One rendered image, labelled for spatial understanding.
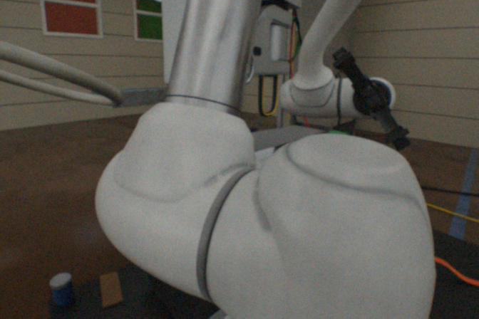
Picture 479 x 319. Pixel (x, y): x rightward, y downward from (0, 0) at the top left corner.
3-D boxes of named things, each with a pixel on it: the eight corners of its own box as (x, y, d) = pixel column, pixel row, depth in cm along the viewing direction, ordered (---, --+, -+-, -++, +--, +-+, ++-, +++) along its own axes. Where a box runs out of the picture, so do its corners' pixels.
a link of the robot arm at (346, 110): (395, 122, 62) (336, 119, 68) (392, 117, 76) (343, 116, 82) (398, 74, 61) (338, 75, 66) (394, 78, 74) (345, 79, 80)
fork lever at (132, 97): (214, 95, 144) (214, 85, 143) (246, 97, 135) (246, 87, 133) (83, 104, 87) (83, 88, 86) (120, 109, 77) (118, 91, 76)
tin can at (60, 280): (64, 290, 146) (60, 270, 142) (79, 294, 143) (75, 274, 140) (50, 303, 136) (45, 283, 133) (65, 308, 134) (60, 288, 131)
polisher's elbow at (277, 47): (246, 60, 170) (247, 26, 165) (267, 60, 183) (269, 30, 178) (270, 60, 157) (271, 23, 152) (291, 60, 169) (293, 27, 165)
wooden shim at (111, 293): (100, 278, 156) (99, 275, 156) (117, 273, 161) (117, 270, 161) (102, 309, 135) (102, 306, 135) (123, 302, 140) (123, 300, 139)
